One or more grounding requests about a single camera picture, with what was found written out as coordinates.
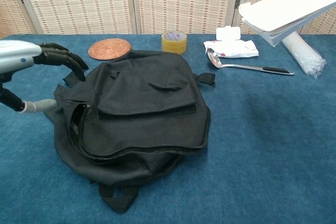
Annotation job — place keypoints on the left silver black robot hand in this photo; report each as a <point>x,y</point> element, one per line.
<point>18,53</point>

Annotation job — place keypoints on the black fabric backpack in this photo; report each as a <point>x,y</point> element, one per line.
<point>147,119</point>

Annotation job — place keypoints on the round woven rattan coaster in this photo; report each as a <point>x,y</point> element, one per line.
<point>109,48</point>

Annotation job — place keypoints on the yellow packing tape roll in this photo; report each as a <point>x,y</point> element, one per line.
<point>174,45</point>

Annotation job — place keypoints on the woven bamboo folding screen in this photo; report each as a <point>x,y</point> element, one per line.
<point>183,1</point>

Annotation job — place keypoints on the white wet wipes pack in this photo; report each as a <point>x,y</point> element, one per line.
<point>236,48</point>

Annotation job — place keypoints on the stack of plastic cups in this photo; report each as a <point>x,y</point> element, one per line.
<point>304,53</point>

